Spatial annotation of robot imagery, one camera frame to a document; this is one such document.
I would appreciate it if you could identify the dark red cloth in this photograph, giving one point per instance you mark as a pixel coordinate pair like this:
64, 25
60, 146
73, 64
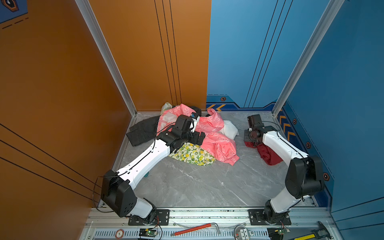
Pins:
266, 153

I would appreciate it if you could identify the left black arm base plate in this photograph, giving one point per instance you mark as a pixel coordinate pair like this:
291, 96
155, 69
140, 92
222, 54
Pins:
156, 217

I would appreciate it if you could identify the pink patterned cloth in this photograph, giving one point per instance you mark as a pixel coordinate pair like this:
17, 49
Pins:
218, 145

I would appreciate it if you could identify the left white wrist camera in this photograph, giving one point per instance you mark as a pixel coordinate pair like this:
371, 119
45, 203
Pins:
195, 119

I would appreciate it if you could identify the green circuit board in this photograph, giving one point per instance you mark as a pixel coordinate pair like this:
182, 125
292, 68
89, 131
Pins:
147, 234

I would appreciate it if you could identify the lemon print cloth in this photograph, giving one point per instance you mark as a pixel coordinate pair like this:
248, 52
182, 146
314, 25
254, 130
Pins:
193, 154

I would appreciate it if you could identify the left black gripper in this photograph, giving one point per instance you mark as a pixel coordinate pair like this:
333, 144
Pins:
195, 137

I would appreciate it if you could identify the cream cloth at wall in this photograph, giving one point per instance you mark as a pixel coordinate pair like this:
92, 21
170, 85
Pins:
165, 107

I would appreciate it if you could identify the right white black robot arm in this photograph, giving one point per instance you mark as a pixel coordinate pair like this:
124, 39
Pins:
304, 176

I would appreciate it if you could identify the dark grey cloth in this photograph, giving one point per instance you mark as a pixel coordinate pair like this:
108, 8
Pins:
143, 131

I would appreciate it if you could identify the yellow tape measure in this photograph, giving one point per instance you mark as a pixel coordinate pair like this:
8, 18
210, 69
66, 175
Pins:
306, 237

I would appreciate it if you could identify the small board with wires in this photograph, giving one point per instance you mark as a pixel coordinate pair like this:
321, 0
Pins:
277, 233

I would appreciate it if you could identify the red white round sticker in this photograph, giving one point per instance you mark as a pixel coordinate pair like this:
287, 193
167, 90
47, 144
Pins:
119, 234

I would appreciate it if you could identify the white cloth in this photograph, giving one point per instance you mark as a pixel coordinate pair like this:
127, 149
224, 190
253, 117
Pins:
229, 130

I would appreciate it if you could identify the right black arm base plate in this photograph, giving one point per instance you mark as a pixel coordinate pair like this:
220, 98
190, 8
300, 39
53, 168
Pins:
258, 217

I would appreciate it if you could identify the black digital caliper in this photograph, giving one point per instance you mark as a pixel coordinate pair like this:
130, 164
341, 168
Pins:
322, 232

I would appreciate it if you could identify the small white connector block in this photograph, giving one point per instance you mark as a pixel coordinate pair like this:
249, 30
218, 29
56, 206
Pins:
241, 233

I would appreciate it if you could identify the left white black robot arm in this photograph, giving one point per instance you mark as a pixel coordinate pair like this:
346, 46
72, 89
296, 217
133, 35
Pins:
118, 187

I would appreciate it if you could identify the red handled hex key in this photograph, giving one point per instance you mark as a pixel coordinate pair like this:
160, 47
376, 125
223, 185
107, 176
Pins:
193, 229

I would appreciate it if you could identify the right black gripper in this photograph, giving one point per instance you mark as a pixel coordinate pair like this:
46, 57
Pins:
245, 135

